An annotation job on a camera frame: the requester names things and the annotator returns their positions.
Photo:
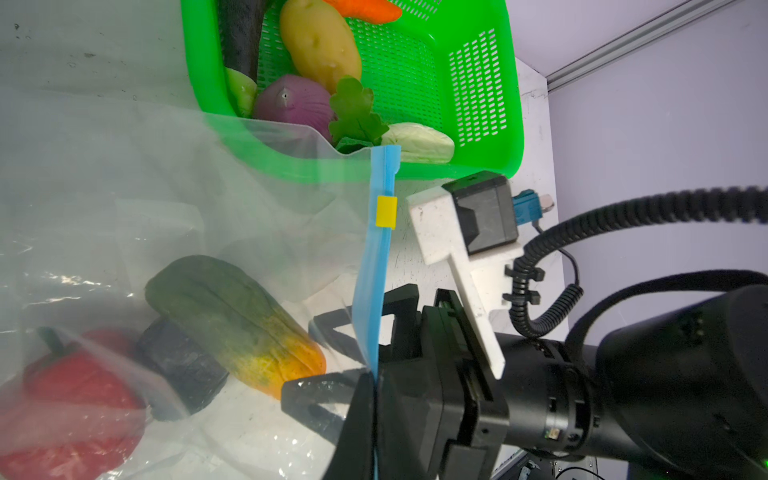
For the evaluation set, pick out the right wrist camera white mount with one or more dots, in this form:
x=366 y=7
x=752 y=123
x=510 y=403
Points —
x=472 y=224

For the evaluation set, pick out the yellow toy potato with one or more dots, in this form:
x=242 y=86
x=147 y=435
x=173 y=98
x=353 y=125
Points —
x=320 y=42

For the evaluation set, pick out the dark toy eggplant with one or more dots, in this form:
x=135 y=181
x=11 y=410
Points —
x=240 y=26

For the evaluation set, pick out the orange yellow toy corn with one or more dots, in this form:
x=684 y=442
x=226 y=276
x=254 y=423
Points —
x=232 y=317

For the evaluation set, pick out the clear zip top bag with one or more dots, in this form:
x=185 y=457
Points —
x=99 y=195

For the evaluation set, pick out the red toy pepper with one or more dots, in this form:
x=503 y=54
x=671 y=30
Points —
x=70 y=416

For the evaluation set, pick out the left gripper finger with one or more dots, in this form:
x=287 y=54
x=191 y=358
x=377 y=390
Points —
x=354 y=457

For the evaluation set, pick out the purple toy turnip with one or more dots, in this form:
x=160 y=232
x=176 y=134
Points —
x=296 y=100

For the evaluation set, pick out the green plastic basket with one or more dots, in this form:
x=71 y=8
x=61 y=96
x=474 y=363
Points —
x=449 y=65

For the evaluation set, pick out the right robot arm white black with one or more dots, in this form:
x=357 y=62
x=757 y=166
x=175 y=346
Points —
x=668 y=374

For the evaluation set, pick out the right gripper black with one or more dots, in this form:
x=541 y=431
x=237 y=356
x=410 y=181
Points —
x=441 y=414

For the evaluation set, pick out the black toy avocado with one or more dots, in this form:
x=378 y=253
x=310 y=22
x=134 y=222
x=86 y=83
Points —
x=192 y=377

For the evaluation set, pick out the orange toy carrot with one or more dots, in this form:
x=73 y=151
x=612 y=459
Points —
x=369 y=11

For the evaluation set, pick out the white toy radish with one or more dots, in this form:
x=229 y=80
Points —
x=420 y=144

